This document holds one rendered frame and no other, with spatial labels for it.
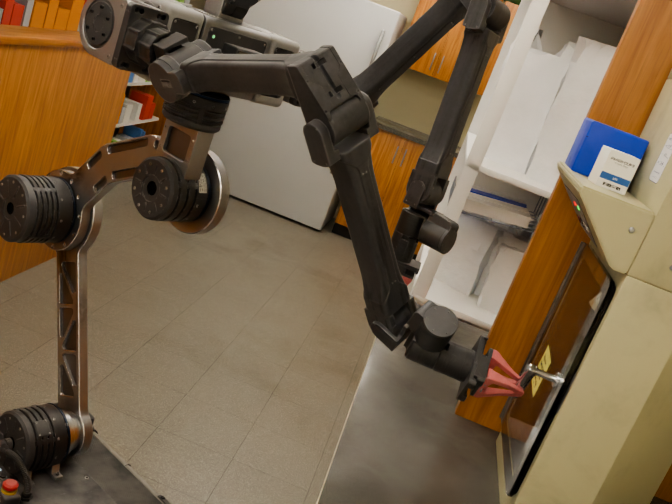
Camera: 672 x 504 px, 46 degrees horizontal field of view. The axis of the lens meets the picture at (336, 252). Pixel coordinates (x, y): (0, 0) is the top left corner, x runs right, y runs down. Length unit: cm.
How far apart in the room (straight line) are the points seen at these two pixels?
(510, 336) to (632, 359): 42
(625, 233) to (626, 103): 41
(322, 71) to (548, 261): 68
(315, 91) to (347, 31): 502
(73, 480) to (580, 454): 141
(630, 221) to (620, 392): 27
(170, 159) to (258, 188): 460
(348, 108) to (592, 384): 57
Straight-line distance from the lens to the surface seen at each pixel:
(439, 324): 127
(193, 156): 174
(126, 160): 203
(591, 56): 251
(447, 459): 152
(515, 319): 164
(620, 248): 124
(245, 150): 634
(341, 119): 114
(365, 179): 119
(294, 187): 628
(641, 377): 130
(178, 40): 145
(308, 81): 112
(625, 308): 126
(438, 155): 163
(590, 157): 140
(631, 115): 159
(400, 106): 678
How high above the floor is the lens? 161
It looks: 16 degrees down
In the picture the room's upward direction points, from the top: 21 degrees clockwise
